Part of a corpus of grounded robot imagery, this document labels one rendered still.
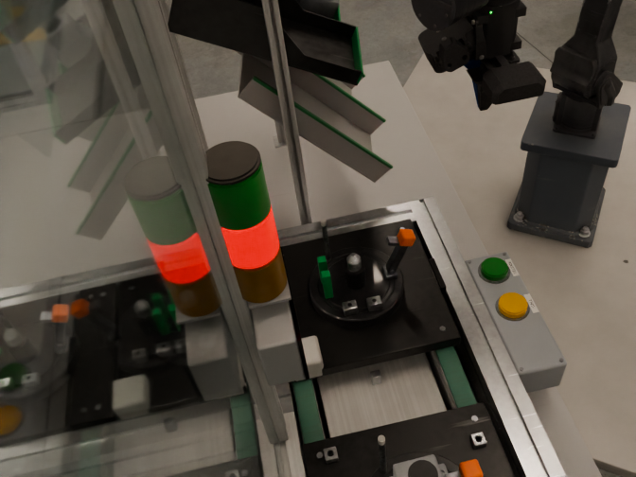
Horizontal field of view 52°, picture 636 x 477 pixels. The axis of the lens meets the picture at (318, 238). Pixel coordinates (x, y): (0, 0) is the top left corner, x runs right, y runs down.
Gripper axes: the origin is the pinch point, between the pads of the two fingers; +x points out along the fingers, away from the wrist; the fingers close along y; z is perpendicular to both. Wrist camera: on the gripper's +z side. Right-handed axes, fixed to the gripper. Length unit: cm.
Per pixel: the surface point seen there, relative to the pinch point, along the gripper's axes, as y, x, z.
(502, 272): 7.8, 28.2, -2.2
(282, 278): 25.5, -2.2, 29.5
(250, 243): 26.6, -8.9, 31.5
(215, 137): -53, 39, 39
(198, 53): -241, 125, 51
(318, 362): 17.0, 26.6, 27.5
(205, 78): -217, 125, 49
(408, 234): 5.2, 18.3, 11.5
